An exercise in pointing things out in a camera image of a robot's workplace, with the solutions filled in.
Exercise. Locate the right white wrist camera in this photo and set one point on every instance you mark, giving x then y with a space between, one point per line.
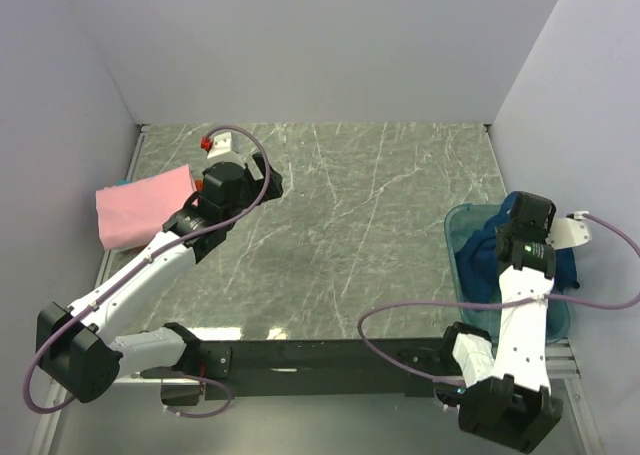
570 231

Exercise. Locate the blue t shirt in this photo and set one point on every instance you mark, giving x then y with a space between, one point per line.
477 263

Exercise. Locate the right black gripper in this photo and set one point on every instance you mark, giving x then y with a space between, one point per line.
546 225

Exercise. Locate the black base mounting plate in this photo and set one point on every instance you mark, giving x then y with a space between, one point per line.
314 367

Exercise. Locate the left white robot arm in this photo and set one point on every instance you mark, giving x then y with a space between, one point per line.
81 346

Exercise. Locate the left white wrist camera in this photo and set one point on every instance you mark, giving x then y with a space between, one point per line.
222 147

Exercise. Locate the folded orange t shirt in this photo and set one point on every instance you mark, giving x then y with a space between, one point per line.
132 249

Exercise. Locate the folded pink t shirt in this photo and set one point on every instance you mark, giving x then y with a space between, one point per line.
130 215

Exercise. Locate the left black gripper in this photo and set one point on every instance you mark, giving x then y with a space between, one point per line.
257 186

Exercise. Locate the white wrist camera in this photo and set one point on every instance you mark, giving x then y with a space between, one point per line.
222 147
570 231

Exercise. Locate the teal plastic bin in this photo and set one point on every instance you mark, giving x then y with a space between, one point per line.
460 223

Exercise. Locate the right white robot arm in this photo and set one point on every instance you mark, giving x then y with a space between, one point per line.
506 398

